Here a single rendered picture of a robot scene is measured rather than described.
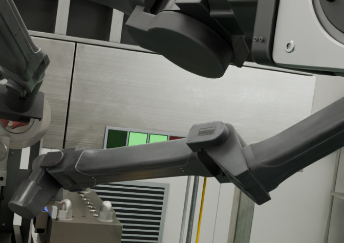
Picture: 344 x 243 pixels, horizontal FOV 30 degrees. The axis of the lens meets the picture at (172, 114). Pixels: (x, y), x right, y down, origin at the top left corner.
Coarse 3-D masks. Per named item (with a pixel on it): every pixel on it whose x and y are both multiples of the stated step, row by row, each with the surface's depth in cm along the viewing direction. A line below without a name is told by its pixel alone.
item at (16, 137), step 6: (36, 120) 141; (42, 120) 142; (0, 126) 139; (36, 126) 141; (0, 132) 139; (6, 132) 140; (24, 132) 141; (30, 132) 141; (36, 132) 142; (12, 138) 140; (18, 138) 141; (24, 138) 141
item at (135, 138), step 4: (132, 132) 182; (132, 136) 182; (136, 136) 182; (140, 136) 182; (144, 136) 183; (132, 140) 182; (136, 140) 182; (140, 140) 182; (144, 140) 183; (128, 144) 182; (132, 144) 182; (136, 144) 182
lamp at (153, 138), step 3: (150, 135) 183; (153, 135) 183; (156, 135) 184; (150, 138) 183; (153, 138) 183; (156, 138) 184; (159, 138) 184; (162, 138) 184; (165, 138) 184; (150, 141) 183; (153, 141) 184; (156, 141) 184; (159, 141) 184
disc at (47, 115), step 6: (48, 108) 142; (48, 114) 142; (48, 120) 143; (42, 126) 142; (48, 126) 143; (42, 132) 142; (30, 138) 142; (36, 138) 142; (12, 144) 141; (18, 144) 141; (24, 144) 142; (30, 144) 142
